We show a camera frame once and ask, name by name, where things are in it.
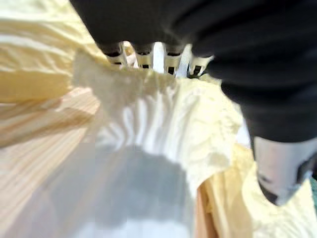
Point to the pale yellow napa cabbage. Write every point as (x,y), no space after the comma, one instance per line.
(153,119)

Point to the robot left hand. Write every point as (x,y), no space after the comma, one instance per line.
(223,32)

